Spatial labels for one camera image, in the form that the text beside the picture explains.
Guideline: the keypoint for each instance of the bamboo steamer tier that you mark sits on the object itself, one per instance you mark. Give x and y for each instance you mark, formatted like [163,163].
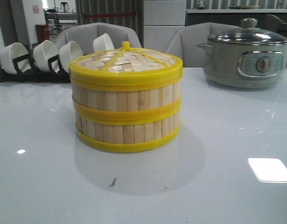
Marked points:
[128,138]
[126,107]

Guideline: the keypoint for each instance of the bamboo steamer lid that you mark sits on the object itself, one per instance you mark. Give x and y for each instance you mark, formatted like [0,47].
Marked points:
[126,66]

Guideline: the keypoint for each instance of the white bowl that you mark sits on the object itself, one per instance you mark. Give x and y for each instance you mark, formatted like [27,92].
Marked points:
[42,53]
[7,55]
[69,52]
[102,43]

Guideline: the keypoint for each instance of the right grey chair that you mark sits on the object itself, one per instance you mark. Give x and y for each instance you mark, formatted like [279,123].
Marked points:
[183,42]

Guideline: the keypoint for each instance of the grey chair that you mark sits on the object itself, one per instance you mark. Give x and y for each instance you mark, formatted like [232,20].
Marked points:
[183,42]
[84,35]

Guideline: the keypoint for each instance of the white cabinet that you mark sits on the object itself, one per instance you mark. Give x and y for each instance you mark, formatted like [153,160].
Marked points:
[161,18]

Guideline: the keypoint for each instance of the left grey chair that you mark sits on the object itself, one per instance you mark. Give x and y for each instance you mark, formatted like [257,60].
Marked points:
[84,35]

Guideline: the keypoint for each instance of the grey electric cooking pot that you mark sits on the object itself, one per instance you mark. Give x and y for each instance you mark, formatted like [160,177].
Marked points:
[242,65]

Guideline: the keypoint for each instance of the black dish rack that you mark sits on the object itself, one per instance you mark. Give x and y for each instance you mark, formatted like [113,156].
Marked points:
[56,73]

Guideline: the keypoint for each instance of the red fire extinguisher box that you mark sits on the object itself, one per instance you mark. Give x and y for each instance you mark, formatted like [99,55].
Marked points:
[42,32]

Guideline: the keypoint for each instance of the glass pot lid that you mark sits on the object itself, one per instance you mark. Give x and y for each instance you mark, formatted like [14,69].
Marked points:
[248,34]

